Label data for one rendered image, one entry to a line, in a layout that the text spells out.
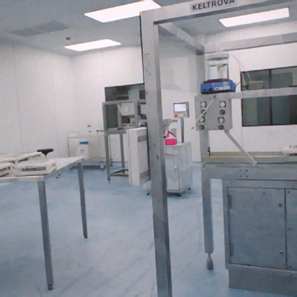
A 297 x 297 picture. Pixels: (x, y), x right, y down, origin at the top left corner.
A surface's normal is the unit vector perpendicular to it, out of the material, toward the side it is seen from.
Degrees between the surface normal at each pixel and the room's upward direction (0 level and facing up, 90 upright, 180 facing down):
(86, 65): 90
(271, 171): 90
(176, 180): 90
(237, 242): 90
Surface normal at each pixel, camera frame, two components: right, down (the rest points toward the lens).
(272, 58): -0.42, 0.11
